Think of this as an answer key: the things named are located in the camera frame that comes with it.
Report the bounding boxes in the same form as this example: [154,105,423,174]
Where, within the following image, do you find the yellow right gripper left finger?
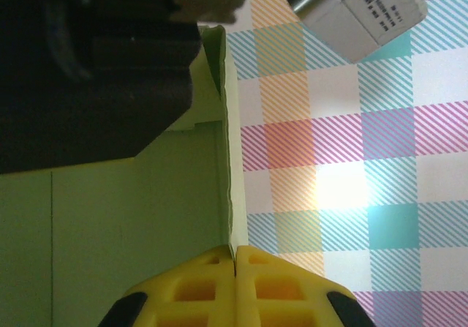
[97,244,235,327]

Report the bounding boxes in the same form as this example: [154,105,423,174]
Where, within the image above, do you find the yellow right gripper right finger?
[235,244,374,327]

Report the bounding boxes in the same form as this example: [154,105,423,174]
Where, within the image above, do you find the light green paper box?
[0,24,250,327]

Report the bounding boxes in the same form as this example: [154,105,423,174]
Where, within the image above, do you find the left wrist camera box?
[279,0,451,64]

